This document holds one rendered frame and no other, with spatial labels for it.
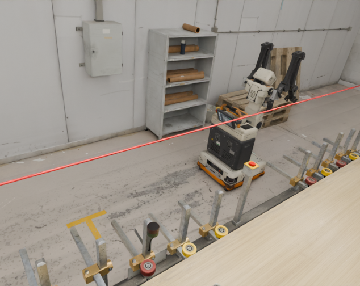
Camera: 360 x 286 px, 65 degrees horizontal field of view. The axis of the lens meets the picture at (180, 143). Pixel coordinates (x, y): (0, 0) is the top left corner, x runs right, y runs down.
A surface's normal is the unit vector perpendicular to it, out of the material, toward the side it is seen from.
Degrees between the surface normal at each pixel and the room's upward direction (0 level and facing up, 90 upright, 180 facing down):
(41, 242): 0
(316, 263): 0
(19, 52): 90
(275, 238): 0
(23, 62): 90
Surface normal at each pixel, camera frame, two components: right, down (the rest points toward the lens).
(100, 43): 0.59, 0.46
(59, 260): 0.10, -0.86
